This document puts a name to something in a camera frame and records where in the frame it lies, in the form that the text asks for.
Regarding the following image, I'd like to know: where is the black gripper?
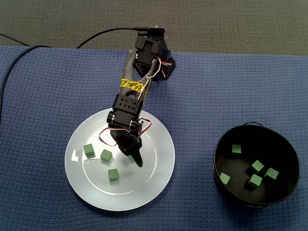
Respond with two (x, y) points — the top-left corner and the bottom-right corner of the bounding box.
(109, 128), (144, 168)

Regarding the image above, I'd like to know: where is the white round plate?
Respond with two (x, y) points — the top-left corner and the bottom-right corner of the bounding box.
(64, 106), (176, 212)

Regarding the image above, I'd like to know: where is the blue woven table mat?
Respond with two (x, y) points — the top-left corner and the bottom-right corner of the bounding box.
(0, 45), (308, 231)

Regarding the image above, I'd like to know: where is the black metal bucket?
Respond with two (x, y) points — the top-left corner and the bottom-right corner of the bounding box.
(213, 122), (301, 209)

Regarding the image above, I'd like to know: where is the gripper servo wire loop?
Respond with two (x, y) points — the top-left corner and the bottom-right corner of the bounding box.
(99, 128), (118, 147)

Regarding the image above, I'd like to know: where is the wrist servo wire loop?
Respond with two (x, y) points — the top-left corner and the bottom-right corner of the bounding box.
(137, 117), (153, 136)

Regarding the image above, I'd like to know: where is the upper arm servo wire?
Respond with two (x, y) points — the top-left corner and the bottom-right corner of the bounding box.
(137, 55), (169, 101)

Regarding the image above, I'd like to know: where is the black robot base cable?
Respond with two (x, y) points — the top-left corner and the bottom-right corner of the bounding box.
(76, 27), (150, 49)

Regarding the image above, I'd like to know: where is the thick black cable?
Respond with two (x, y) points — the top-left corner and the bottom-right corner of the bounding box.
(0, 45), (52, 121)

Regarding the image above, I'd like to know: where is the thin black cable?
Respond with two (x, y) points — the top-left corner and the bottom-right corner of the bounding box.
(0, 33), (29, 46)

